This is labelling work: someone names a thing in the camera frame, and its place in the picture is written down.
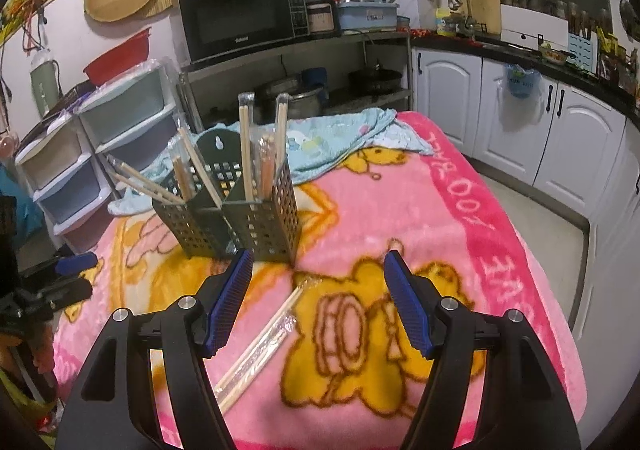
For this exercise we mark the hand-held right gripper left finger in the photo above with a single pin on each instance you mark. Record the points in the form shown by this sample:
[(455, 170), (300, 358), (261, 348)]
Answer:
[(230, 300)]

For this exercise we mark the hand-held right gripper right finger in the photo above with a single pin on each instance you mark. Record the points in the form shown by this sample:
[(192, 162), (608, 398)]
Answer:
[(405, 300)]

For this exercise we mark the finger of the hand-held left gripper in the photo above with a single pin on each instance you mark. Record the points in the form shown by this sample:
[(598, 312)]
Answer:
[(75, 264), (65, 294)]

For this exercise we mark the chopstick pair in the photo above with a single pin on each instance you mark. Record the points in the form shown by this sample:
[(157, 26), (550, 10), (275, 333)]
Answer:
[(260, 352)]

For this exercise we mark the green plastic utensil basket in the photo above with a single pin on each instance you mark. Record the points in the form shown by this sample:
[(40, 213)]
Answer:
[(207, 150)]

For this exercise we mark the group of chopsticks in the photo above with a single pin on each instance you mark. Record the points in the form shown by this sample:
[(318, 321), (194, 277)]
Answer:
[(246, 145)]

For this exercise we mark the pink printed blanket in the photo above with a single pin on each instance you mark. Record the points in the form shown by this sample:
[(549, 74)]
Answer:
[(450, 230)]

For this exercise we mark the white multicolour plastic drawer unit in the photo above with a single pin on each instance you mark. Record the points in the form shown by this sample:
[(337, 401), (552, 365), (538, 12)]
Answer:
[(55, 155)]

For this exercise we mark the pale green jug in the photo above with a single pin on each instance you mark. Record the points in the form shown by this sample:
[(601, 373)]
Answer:
[(45, 85)]

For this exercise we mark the light blue towel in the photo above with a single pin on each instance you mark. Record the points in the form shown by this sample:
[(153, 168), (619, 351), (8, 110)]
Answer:
[(340, 140)]

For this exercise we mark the white kitchen cabinets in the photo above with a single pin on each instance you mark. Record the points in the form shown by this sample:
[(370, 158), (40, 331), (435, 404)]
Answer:
[(510, 150)]

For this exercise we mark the metal shelf rack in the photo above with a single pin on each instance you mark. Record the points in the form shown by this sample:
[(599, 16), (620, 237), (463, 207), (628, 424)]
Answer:
[(186, 97)]

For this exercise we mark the metal pot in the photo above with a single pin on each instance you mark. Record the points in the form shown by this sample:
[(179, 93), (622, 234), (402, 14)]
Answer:
[(295, 102)]

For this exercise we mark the red plastic basin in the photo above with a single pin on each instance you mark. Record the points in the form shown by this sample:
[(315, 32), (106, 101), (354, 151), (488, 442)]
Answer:
[(120, 57)]

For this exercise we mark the black pan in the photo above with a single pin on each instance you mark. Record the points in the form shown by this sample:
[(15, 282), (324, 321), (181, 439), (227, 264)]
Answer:
[(375, 80)]

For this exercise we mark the blue cup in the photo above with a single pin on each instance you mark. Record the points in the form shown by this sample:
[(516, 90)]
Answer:
[(315, 77)]

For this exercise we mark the blue plastic bag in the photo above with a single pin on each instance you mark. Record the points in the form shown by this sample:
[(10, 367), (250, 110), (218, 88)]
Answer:
[(522, 82)]

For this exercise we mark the black countertop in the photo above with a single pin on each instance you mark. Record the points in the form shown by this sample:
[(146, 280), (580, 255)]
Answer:
[(500, 52)]

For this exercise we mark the black microwave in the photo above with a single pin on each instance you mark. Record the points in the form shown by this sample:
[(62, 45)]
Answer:
[(235, 20)]

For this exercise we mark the blue dish drainer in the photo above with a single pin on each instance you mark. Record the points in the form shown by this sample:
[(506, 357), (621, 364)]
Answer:
[(370, 17)]

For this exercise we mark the white storage box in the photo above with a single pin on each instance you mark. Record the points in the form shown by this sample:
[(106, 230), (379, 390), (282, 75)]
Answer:
[(530, 27)]

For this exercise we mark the wooden cutting board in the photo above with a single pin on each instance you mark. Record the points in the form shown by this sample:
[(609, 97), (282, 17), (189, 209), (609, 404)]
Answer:
[(480, 0)]

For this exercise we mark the row of spice jars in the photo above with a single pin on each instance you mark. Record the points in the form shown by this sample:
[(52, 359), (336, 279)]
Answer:
[(560, 10)]

